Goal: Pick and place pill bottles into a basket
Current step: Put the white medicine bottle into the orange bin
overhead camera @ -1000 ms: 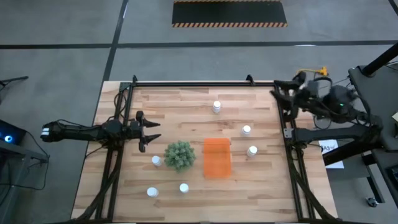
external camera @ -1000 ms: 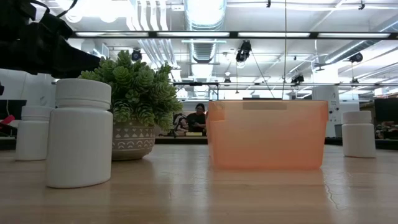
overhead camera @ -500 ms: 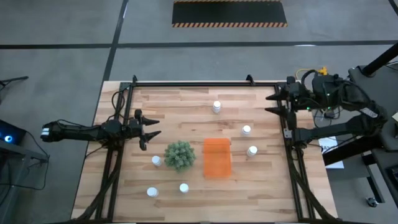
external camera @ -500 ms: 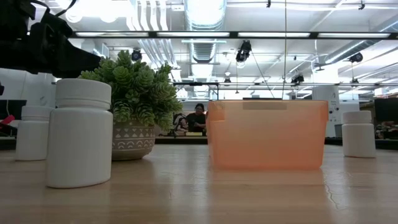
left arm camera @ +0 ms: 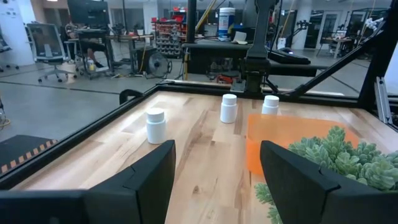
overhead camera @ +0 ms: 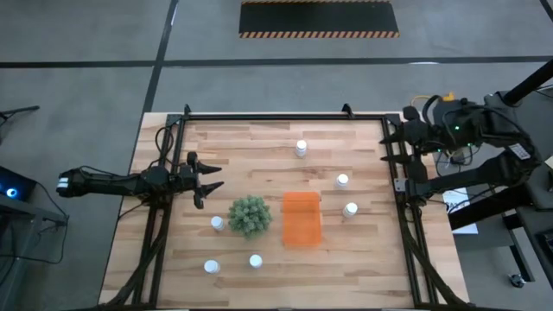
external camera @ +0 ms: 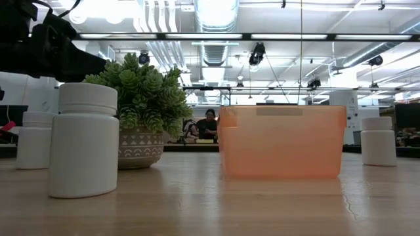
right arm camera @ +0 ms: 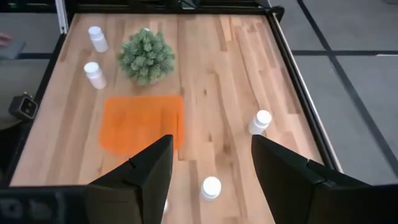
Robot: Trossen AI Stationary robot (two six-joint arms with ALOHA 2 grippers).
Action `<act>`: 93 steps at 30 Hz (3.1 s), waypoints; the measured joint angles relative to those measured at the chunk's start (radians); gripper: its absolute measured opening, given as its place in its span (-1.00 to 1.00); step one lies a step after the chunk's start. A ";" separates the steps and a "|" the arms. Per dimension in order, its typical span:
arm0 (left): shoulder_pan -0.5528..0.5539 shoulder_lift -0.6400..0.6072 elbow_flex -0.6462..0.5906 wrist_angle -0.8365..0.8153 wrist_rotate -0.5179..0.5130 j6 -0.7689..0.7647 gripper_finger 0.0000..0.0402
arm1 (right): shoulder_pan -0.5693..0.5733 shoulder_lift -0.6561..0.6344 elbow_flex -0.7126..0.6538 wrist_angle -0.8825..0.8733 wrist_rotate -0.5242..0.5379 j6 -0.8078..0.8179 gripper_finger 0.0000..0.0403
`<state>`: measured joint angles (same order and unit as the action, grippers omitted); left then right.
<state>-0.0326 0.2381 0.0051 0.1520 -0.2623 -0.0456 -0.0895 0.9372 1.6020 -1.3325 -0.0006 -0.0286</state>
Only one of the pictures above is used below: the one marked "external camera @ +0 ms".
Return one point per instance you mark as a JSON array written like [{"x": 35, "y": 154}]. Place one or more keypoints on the orange translucent plastic basket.
[{"x": 282, "y": 147}]

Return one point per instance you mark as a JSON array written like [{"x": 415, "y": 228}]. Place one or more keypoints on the green succulent in patterned pot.
[{"x": 144, "y": 88}]

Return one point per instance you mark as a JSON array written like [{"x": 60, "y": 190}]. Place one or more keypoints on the black overhead light beam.
[{"x": 246, "y": 36}]

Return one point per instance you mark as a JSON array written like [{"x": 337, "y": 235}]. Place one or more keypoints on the black hanging spotlight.
[
  {"x": 314, "y": 83},
  {"x": 257, "y": 54},
  {"x": 375, "y": 60},
  {"x": 144, "y": 58}
]

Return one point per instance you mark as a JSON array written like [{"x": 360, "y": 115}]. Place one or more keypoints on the black distant frame beam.
[{"x": 206, "y": 88}]

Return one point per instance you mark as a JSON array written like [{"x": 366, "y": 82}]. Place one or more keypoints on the black monitor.
[
  {"x": 13, "y": 113},
  {"x": 408, "y": 116}
]

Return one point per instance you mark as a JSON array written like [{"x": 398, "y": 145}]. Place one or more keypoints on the silver ventilation duct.
[{"x": 216, "y": 16}]

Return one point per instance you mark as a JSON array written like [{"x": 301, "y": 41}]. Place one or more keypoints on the black table frame rail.
[{"x": 190, "y": 148}]

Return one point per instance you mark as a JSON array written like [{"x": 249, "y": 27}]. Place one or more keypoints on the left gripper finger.
[{"x": 78, "y": 69}]

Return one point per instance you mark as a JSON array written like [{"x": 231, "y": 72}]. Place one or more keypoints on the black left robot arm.
[{"x": 16, "y": 14}]

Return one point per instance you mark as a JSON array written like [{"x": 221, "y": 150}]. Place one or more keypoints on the large white pill bottle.
[{"x": 83, "y": 147}]

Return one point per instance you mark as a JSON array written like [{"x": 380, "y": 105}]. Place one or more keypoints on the person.
[{"x": 206, "y": 128}]

